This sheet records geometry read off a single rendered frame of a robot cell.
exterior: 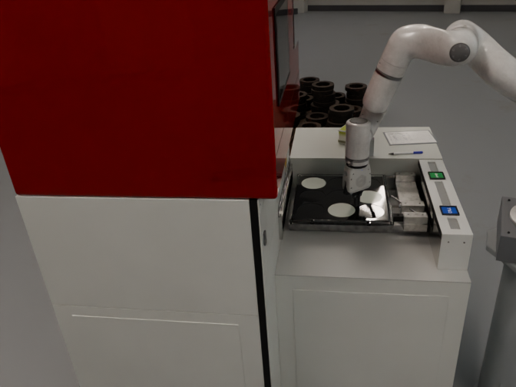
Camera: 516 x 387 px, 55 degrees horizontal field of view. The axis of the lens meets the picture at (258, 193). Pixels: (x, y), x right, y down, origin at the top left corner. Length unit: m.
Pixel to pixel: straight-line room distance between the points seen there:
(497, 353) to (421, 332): 0.44
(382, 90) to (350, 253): 0.57
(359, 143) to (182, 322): 0.83
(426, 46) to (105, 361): 1.44
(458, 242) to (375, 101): 0.52
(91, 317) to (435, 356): 1.18
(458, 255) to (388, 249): 0.24
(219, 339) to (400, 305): 0.60
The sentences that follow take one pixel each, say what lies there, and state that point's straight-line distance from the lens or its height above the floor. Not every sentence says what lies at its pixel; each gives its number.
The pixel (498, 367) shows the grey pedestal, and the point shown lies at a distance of 2.24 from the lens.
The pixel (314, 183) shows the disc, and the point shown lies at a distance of 2.06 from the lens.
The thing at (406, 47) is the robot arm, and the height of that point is 1.50.
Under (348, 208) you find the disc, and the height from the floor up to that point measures 0.90.
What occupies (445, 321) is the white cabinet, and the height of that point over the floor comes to 0.65.
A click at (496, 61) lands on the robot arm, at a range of 1.64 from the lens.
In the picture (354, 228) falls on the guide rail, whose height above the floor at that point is 0.84.
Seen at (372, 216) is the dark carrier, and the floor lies 0.90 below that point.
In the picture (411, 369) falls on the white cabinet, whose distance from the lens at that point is 1.97.
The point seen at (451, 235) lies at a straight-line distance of 1.69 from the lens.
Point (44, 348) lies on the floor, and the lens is 2.90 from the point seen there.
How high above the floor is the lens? 1.86
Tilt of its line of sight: 29 degrees down
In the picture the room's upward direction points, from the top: 4 degrees counter-clockwise
